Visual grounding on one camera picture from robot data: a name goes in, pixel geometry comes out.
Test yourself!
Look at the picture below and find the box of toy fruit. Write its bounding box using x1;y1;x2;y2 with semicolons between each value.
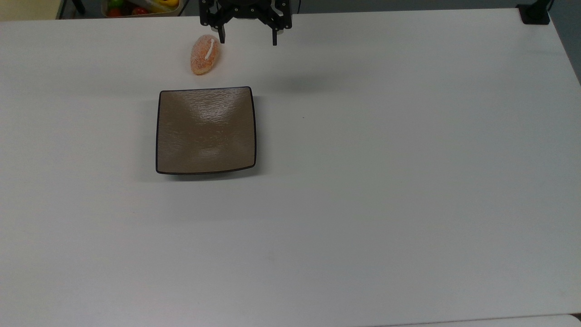
101;0;181;18

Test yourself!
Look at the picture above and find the orange bread roll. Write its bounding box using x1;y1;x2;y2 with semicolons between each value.
190;35;221;76

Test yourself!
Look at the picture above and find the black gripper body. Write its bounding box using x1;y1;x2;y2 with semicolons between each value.
214;0;278;21

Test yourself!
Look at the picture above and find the brown square ceramic plate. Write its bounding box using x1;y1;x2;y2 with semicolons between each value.
155;86;258;176

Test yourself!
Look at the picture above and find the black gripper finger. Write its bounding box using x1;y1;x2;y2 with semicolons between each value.
199;0;234;45
259;1;293;46

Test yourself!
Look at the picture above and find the black table clamp mount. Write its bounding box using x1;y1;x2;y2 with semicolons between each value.
517;0;555;25

